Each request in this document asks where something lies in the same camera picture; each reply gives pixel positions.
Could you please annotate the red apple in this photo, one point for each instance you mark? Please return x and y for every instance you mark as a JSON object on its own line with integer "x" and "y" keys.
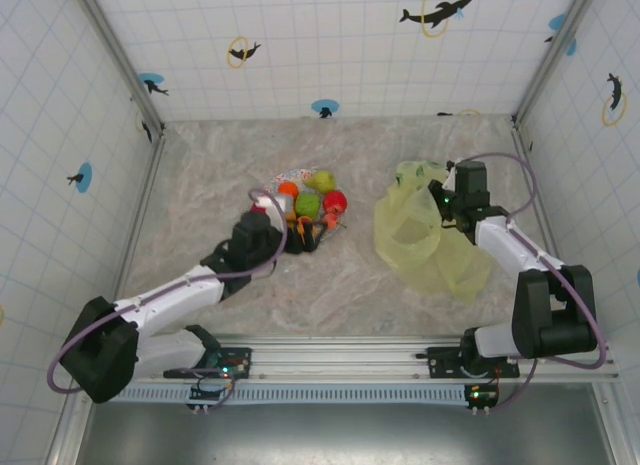
{"x": 335, "y": 201}

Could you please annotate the aluminium side frame bar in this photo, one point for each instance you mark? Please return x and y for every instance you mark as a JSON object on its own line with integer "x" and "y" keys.
{"x": 522, "y": 140}
{"x": 145, "y": 195}

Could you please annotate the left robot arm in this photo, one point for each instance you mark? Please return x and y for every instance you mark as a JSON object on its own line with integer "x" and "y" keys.
{"x": 100, "y": 350}

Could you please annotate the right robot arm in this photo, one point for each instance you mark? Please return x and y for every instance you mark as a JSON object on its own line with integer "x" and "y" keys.
{"x": 550, "y": 315}

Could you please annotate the blue circle fish sticker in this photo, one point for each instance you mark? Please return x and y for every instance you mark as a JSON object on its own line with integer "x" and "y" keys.
{"x": 82, "y": 177}

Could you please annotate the aluminium corner post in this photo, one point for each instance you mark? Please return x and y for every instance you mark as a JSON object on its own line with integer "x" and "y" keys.
{"x": 542, "y": 75}
{"x": 115, "y": 50}

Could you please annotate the yellow plastic bag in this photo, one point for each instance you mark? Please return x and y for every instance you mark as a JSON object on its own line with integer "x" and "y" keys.
{"x": 415, "y": 235}

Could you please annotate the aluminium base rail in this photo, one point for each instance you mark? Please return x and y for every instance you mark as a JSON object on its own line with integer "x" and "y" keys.
{"x": 340, "y": 357}

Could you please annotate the green pear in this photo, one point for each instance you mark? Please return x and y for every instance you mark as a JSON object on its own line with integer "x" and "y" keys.
{"x": 322, "y": 181}

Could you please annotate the blue blob sticker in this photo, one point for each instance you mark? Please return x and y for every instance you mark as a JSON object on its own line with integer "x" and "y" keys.
{"x": 557, "y": 22}

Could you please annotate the blue circle shark sticker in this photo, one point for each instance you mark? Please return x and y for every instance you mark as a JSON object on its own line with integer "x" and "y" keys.
{"x": 152, "y": 82}

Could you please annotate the blue circle penguin sticker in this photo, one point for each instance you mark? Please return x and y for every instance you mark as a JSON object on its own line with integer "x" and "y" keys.
{"x": 325, "y": 107}

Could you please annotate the aluminium frame upright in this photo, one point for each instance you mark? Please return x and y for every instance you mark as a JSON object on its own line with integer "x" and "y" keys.
{"x": 70, "y": 430}
{"x": 612, "y": 425}

